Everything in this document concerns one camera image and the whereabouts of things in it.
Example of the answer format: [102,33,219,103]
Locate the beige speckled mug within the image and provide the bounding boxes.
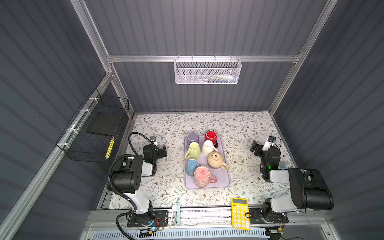
[207,151,229,170]

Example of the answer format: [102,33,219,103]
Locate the pink ghost mug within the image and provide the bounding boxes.
[194,166,217,189]

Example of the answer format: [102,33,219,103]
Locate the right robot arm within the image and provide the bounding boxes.
[246,136,335,224]

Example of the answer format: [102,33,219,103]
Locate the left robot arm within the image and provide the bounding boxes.
[107,132,167,231]

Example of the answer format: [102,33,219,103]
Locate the blue mug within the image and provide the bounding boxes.
[185,159,200,177]

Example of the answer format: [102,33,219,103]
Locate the green mug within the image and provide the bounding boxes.
[184,142,201,160]

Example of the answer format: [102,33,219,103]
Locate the lavender mug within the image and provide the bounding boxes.
[186,132,199,148]

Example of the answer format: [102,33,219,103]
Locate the white mug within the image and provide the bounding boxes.
[202,140,218,157]

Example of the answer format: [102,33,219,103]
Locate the red mug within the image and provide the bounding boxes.
[205,130,219,148]

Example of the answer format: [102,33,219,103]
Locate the yellow marker in basket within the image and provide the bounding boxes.
[105,137,115,160]

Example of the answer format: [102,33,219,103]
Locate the black pad in basket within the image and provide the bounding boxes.
[87,112,122,137]

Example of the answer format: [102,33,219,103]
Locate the lavender tray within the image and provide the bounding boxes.
[185,136,230,190]

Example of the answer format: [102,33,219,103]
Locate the yellow calculator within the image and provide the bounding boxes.
[231,198,251,230]

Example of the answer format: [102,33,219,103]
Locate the items in white basket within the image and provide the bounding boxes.
[198,75,238,84]

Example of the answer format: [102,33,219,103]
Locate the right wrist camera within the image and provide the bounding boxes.
[262,136,276,151]

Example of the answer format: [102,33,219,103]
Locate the black wire basket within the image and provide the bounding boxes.
[56,90,130,164]

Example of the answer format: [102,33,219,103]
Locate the white wire basket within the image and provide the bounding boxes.
[173,57,242,85]

